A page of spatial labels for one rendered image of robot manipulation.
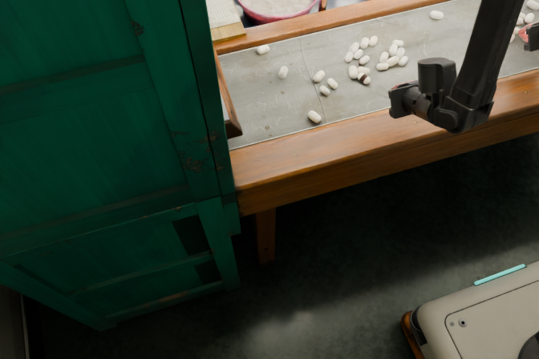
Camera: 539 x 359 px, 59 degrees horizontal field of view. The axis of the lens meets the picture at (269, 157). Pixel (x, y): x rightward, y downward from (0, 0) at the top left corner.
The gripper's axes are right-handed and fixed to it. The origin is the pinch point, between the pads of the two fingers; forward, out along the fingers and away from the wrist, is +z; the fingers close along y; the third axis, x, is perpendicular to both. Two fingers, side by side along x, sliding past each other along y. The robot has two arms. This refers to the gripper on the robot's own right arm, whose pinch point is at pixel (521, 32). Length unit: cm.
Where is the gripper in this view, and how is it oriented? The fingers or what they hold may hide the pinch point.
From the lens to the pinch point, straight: 154.8
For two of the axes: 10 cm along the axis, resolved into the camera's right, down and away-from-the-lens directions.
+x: 2.1, 9.1, 3.6
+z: -2.3, -3.1, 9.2
